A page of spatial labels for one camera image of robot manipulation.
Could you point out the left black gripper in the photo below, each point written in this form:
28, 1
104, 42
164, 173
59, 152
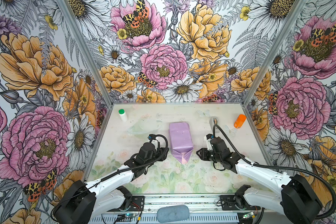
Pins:
161, 152

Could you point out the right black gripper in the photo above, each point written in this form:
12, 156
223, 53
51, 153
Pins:
203, 154

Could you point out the pink wrapping paper sheet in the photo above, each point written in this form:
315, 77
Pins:
181, 141

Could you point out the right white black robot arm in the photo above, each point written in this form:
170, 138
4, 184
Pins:
291, 196

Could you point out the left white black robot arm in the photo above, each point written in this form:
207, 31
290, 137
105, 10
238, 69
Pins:
84, 201

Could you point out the clear glass bowl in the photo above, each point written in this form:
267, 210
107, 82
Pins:
145, 126

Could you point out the grey tape dispenser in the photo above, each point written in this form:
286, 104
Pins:
213, 121

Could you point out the orange bottle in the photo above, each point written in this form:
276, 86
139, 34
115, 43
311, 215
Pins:
240, 121

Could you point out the white bottle green cap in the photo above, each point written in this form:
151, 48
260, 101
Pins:
123, 115

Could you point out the grey foam pad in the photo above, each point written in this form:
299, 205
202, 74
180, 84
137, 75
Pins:
173, 214

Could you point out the small white clock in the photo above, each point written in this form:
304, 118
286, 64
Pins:
74, 216

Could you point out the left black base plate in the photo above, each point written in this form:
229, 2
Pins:
133, 203

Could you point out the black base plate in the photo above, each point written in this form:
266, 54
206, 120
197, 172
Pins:
133, 203
232, 202

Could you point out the aluminium front rail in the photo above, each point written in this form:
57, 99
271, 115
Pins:
195, 203

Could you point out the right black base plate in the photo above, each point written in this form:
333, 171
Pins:
232, 202

